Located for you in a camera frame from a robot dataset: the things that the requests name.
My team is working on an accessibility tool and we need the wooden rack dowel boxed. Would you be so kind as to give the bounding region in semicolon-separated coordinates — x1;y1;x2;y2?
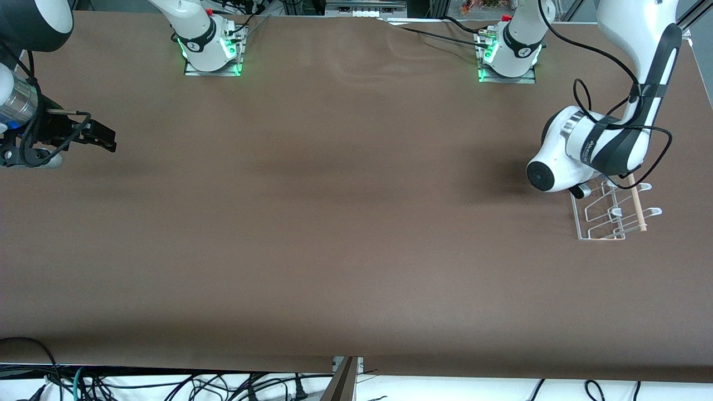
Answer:
628;174;648;232

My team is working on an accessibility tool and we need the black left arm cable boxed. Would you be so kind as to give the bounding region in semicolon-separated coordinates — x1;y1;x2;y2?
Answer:
538;0;673;190

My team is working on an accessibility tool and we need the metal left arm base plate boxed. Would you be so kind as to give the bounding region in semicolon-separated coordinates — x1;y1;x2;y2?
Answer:
476;31;537;84

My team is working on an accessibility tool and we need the grey power strip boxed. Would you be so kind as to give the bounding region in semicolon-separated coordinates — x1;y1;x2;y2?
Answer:
326;0;408;18

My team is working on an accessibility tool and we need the white wire cup rack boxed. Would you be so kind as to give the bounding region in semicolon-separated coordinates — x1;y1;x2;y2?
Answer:
569;175;663;241

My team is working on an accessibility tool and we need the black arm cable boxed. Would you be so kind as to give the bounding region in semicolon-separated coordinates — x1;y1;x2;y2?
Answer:
0;42;92;168
538;0;673;190

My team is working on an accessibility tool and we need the black floor cable bundle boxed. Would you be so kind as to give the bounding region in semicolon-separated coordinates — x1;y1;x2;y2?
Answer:
84;372;315;401

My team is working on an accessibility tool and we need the black cable across table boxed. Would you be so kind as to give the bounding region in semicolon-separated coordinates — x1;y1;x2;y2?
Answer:
384;21;492;50
443;16;491;35

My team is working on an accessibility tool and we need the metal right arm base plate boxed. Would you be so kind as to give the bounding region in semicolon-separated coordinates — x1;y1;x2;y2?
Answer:
184;25;246;77

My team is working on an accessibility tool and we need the aluminium frame post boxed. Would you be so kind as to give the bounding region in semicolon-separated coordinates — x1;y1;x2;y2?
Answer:
320;356;364;401

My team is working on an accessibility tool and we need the brown table cover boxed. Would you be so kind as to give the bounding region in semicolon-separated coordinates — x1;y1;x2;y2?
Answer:
0;10;713;384

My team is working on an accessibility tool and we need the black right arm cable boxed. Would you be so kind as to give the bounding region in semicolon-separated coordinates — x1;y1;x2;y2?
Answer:
0;42;92;168

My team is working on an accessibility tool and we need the black looped floor cable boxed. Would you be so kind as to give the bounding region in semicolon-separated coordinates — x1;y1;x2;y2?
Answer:
0;336;63;401

